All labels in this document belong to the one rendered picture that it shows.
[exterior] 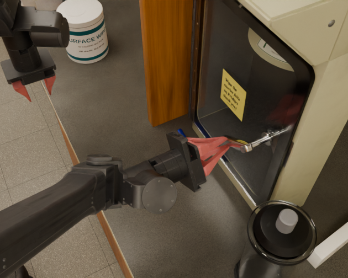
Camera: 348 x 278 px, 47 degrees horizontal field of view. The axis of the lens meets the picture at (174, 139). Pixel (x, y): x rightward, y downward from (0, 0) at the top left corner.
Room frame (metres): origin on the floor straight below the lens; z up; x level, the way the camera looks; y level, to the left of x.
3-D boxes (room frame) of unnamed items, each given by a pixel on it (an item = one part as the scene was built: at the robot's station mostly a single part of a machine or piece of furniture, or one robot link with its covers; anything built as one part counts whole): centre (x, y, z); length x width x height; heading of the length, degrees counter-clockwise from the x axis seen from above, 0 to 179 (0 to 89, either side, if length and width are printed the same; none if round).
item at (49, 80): (0.65, 0.30, 1.14); 0.07 x 0.07 x 0.09; 28
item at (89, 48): (0.99, 0.27, 1.02); 0.13 x 0.13 x 0.15
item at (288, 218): (0.28, -0.17, 1.18); 0.09 x 0.09 x 0.07
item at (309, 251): (0.28, -0.17, 1.06); 0.11 x 0.11 x 0.21
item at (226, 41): (0.53, -0.12, 1.19); 0.30 x 0.01 x 0.40; 28
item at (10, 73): (0.64, 0.31, 1.21); 0.10 x 0.07 x 0.07; 118
